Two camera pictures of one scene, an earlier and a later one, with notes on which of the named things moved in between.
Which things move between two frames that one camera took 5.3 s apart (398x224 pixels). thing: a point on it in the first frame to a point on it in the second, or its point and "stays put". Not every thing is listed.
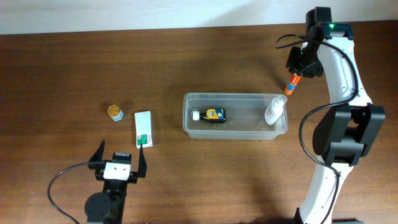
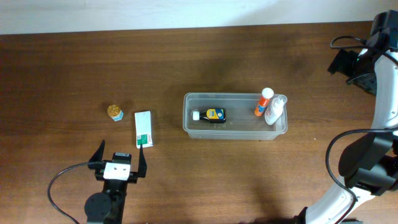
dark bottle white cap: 211,115 stays put
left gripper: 132,176 stays put
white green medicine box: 143,132 stays put
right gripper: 293,66 to 341,63
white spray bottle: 275,109 stays put
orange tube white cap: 295,78 to 267,94
